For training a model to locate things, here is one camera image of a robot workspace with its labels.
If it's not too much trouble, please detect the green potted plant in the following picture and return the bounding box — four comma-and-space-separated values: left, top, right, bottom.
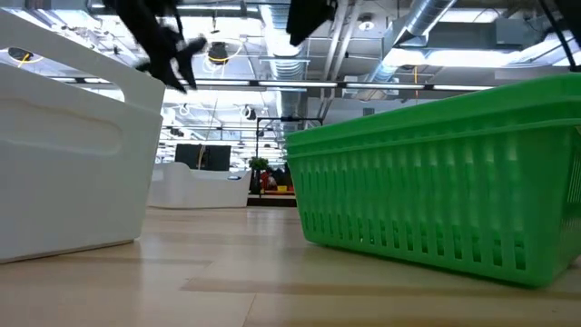
248, 156, 271, 195

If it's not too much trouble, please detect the black ceiling cable reel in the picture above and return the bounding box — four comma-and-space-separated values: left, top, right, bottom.
207, 41, 230, 65
7, 46, 34, 63

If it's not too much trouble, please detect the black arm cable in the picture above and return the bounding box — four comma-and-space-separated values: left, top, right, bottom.
537, 0, 581, 73

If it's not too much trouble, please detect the slanted silver ceiling duct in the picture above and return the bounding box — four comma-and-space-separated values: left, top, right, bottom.
356, 0, 458, 102

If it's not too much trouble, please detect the large ribbed ceiling duct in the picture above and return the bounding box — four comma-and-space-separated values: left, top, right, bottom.
259, 0, 310, 131

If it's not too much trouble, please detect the long ceiling light strip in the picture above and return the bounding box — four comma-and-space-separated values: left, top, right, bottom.
49, 76, 497, 93

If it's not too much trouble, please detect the person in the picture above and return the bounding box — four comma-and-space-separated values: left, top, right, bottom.
261, 166, 279, 192

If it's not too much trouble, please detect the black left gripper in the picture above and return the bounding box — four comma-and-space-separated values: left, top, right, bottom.
103, 0, 209, 94

